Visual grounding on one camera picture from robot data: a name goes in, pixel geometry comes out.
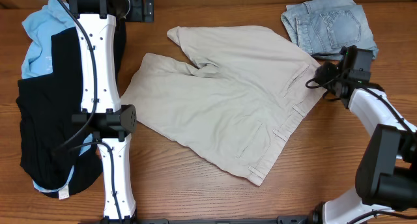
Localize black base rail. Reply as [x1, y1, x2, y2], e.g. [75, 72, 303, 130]
[78, 214, 313, 224]

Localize black garment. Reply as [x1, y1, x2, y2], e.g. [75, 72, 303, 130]
[15, 8, 127, 199]

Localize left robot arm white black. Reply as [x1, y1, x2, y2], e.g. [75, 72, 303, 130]
[65, 0, 154, 223]

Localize folded denim shorts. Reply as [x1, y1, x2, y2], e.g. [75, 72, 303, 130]
[281, 0, 379, 60]

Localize light blue shirt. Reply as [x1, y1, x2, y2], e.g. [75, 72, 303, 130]
[21, 0, 95, 201]

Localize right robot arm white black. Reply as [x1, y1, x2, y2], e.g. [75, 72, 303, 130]
[306, 46, 416, 223]

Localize beige shorts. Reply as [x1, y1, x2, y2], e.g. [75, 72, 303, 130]
[121, 26, 323, 185]

